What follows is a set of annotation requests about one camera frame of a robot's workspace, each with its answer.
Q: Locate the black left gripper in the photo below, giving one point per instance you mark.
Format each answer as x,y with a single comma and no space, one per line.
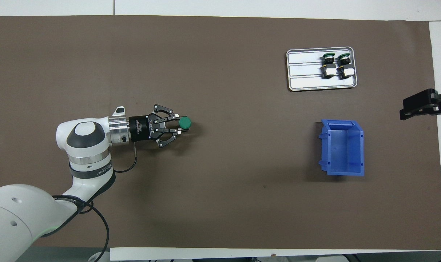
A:
142,128

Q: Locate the green push button switch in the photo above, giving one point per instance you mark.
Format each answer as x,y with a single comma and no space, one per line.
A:
185,123
345,65
328,65

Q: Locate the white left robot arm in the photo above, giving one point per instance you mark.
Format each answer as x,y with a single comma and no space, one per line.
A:
86,153

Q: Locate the blue plastic bin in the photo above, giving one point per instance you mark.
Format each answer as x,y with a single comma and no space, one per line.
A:
344,149

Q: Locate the brown table mat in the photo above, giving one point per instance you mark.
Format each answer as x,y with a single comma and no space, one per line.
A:
242,200

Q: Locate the silver metal tray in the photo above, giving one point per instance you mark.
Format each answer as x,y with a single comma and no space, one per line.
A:
304,72

